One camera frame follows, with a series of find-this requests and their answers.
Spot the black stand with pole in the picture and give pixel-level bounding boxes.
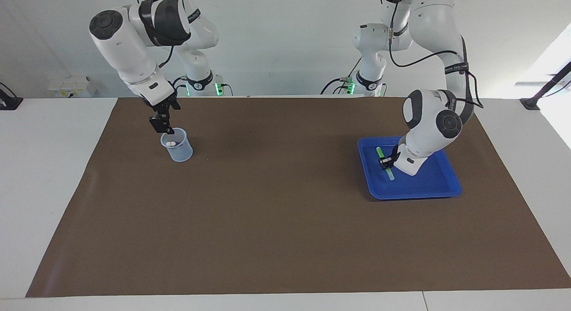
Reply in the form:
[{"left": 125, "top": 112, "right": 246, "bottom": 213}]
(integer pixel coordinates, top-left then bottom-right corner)
[{"left": 520, "top": 61, "right": 571, "bottom": 111}]

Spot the black left base cable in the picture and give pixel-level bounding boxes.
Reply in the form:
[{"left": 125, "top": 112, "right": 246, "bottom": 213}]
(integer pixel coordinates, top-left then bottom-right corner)
[{"left": 320, "top": 57, "right": 363, "bottom": 95}]

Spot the black base cable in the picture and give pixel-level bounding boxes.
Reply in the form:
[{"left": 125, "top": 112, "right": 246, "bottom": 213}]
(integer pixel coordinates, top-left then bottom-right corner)
[
  {"left": 320, "top": 57, "right": 363, "bottom": 95},
  {"left": 172, "top": 76, "right": 190, "bottom": 97}
]

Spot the white power strip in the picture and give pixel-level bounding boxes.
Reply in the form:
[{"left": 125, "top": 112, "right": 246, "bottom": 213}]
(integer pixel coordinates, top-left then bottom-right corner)
[{"left": 48, "top": 76, "right": 96, "bottom": 98}]

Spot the bright window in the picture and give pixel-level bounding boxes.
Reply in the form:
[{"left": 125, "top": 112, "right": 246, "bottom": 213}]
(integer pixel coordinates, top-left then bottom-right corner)
[{"left": 513, "top": 23, "right": 571, "bottom": 151}]

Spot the brown table mat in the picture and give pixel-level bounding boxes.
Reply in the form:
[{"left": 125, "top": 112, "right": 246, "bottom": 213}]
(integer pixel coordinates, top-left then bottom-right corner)
[{"left": 25, "top": 97, "right": 571, "bottom": 298}]

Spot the clear plastic cup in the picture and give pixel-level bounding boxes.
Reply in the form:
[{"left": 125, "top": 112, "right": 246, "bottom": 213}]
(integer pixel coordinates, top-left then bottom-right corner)
[{"left": 160, "top": 128, "right": 194, "bottom": 162}]

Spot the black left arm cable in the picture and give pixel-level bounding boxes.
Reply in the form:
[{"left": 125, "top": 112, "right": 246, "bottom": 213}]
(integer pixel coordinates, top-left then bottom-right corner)
[{"left": 387, "top": 0, "right": 485, "bottom": 111}]

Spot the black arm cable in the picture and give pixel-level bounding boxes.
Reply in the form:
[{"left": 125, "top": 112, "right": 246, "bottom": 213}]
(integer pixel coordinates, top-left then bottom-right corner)
[
  {"left": 387, "top": 0, "right": 485, "bottom": 111},
  {"left": 134, "top": 0, "right": 180, "bottom": 69}
]

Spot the black table clamp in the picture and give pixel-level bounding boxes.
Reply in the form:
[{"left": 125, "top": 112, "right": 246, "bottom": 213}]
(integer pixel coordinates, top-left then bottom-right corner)
[{"left": 0, "top": 83, "right": 24, "bottom": 111}]

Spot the green pen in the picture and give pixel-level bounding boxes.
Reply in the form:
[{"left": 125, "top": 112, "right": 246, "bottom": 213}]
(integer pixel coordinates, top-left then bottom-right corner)
[{"left": 376, "top": 146, "right": 396, "bottom": 181}]

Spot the black right base cable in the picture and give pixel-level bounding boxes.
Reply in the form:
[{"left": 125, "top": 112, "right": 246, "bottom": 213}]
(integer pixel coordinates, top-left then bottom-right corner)
[{"left": 172, "top": 76, "right": 190, "bottom": 97}]

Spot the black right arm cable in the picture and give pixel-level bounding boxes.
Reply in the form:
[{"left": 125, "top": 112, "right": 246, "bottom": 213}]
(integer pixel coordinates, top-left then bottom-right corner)
[{"left": 134, "top": 0, "right": 180, "bottom": 69}]

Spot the blue plastic tray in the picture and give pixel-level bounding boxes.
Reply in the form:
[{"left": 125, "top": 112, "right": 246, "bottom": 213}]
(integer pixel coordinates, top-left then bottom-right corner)
[{"left": 357, "top": 136, "right": 462, "bottom": 200}]

